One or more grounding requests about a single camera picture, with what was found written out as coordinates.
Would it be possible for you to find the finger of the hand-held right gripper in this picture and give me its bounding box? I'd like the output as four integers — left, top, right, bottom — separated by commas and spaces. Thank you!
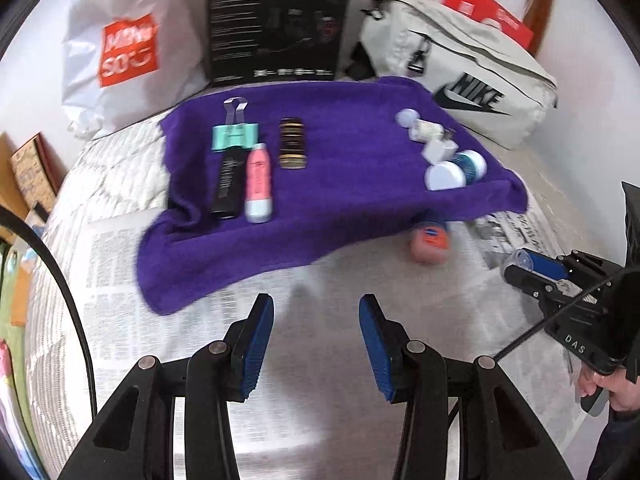
504, 264, 561, 306
522, 250, 573, 282

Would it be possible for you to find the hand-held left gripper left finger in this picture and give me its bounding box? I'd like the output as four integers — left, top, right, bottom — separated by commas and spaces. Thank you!
57, 293, 276, 480

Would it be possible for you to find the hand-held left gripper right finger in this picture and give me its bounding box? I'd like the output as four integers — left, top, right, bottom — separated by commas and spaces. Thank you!
358, 294, 573, 480

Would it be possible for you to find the orange-lidded jar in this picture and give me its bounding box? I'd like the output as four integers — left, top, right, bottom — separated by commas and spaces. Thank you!
410, 220, 451, 265

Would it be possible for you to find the blue bottle with white cap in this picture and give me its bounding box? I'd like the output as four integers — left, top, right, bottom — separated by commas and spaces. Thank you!
424, 150, 488, 192

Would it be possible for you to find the white charger plug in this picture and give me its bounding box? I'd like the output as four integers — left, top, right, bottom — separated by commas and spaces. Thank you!
424, 140, 458, 165

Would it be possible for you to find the pink tube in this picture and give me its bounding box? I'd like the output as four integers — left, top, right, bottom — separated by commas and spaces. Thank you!
244, 143, 276, 224

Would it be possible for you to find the black case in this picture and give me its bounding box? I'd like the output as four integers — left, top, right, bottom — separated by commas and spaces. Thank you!
209, 147, 248, 220

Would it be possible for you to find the small cream bottle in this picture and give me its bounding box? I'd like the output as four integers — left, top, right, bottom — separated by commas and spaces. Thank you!
409, 119, 453, 143

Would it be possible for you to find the dark brown gold-banded tube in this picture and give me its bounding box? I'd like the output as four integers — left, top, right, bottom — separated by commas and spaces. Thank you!
277, 117, 308, 171

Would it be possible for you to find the person's right forearm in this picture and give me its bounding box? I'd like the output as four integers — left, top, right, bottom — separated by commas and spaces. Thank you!
586, 405, 640, 480

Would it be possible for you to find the person's right hand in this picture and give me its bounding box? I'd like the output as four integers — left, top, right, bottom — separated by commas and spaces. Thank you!
580, 367, 640, 413

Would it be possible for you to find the purple towel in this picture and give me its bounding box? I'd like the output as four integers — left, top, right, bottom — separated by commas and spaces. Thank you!
136, 76, 530, 317

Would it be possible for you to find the teal binder clip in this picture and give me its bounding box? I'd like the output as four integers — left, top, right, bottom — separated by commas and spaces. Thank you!
211, 97, 261, 152

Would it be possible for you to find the grey waist bag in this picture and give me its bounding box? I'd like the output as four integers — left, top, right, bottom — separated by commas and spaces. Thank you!
345, 0, 558, 150

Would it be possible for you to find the wooden headboard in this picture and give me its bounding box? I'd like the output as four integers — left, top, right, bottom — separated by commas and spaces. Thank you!
524, 0, 557, 57

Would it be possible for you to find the red cardboard box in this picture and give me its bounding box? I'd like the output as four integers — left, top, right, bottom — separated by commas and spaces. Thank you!
442, 0, 535, 48

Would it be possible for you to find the brown cardboard box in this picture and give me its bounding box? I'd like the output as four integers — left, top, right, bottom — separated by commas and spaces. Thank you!
0, 132, 61, 241

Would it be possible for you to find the white plastic shopping bag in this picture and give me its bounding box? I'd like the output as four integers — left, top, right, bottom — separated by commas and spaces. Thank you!
61, 0, 211, 140

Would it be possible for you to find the black product box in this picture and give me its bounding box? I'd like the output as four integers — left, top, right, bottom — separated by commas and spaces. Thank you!
206, 0, 355, 87

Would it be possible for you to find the black cable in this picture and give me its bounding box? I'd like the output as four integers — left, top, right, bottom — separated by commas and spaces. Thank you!
0, 205, 98, 426
492, 266, 628, 363

